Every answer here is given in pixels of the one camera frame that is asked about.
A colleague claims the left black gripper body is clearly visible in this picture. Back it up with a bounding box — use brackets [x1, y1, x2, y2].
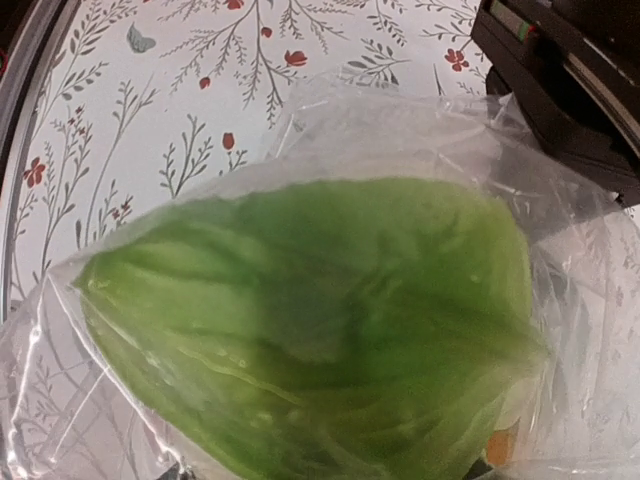
[471, 1, 639, 205]

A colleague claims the floral patterned table mat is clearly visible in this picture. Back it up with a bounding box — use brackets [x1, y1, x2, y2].
[10, 1, 491, 310]

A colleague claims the white fake cauliflower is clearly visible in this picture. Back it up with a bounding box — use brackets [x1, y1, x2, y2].
[75, 177, 548, 479]

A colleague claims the orange green fake fruit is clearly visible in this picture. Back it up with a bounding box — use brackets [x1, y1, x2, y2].
[486, 430, 516, 467]

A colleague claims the clear zip top bag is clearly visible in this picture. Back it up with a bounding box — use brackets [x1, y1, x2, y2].
[1, 73, 639, 479]

